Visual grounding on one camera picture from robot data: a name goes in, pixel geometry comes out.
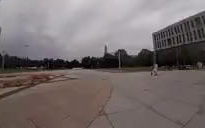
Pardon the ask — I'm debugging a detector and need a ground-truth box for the pale pole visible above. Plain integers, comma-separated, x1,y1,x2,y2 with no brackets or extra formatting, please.
152,51,157,65
118,49,122,70

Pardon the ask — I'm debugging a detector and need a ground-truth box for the row of dark trees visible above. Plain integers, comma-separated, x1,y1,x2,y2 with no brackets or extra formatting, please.
0,48,156,70

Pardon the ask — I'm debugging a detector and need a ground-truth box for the grey concrete paved plaza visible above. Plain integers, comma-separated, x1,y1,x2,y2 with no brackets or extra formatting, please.
0,68,205,128

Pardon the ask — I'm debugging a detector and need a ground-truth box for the brown bare earth bed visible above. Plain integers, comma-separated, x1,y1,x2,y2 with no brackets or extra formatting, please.
0,72,71,91

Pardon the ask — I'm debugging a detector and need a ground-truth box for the large grey-white office building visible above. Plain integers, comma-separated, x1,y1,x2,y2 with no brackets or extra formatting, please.
151,7,205,68

